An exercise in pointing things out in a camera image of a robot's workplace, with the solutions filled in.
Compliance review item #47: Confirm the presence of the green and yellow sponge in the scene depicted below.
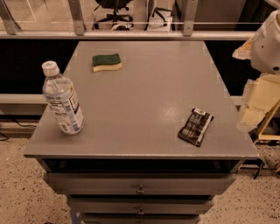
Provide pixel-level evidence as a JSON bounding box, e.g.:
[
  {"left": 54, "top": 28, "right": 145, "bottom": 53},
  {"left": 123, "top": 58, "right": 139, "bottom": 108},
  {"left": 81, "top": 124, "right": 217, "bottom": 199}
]
[{"left": 92, "top": 53, "right": 122, "bottom": 73}]

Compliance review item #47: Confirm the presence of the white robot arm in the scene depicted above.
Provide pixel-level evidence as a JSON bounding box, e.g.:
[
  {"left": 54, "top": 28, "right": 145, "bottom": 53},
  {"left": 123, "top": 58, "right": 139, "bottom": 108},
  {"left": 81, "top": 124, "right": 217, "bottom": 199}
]
[{"left": 232, "top": 10, "right": 280, "bottom": 74}]

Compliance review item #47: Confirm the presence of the clear plastic water bottle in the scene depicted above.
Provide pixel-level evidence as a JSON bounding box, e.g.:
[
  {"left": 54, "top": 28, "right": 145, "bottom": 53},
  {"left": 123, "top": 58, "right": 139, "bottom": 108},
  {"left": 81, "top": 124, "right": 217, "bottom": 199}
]
[{"left": 42, "top": 60, "right": 84, "bottom": 135}]

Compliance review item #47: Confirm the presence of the grey drawer cabinet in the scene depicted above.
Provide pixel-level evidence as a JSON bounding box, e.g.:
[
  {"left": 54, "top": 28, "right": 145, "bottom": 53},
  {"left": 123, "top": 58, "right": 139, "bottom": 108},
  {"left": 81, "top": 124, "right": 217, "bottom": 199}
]
[{"left": 24, "top": 41, "right": 257, "bottom": 224}]

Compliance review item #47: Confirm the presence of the black snack packet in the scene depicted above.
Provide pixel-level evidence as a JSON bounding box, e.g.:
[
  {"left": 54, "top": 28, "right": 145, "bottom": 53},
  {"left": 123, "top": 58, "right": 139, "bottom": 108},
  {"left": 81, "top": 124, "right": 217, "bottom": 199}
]
[{"left": 178, "top": 108, "right": 214, "bottom": 147}]

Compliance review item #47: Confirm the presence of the black office chair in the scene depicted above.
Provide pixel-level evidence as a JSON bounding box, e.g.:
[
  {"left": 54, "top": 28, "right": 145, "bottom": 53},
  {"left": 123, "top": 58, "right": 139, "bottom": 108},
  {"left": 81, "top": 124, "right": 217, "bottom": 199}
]
[{"left": 93, "top": 0, "right": 133, "bottom": 30}]

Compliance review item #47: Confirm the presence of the yellow wooden stand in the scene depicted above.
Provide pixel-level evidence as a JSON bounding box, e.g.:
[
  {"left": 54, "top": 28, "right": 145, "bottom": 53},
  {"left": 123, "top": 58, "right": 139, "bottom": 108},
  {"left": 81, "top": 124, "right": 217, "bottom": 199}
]
[{"left": 237, "top": 73, "right": 280, "bottom": 144}]

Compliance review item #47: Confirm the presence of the metal window rail frame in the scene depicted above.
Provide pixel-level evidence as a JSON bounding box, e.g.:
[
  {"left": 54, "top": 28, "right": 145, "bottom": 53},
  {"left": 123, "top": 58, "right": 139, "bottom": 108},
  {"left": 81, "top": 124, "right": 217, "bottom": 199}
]
[{"left": 0, "top": 0, "right": 254, "bottom": 41}]

